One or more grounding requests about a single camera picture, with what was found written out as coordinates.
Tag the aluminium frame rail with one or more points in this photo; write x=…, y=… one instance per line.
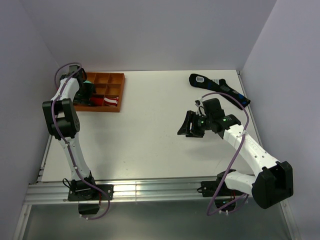
x=133, y=190

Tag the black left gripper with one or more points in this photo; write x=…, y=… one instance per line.
x=91, y=89

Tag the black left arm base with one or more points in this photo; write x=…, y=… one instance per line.
x=79, y=191

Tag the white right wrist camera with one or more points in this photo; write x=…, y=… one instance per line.
x=199, y=102

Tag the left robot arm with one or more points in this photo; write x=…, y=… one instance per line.
x=63, y=123

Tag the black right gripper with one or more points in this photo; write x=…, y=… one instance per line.
x=191, y=117

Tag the red Santa sock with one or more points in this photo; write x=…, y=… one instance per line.
x=97, y=101

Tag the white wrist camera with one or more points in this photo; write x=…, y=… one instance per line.
x=74, y=68
x=199, y=102

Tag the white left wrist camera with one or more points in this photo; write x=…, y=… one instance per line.
x=74, y=68

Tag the red white striped rolled sock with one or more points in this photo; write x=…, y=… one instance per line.
x=111, y=102

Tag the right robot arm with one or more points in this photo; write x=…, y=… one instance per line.
x=251, y=172

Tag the wooden compartment tray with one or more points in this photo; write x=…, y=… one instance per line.
x=107, y=84

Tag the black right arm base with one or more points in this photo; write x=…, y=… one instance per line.
x=208, y=188

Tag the black and blue sock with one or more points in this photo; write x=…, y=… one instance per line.
x=219, y=86

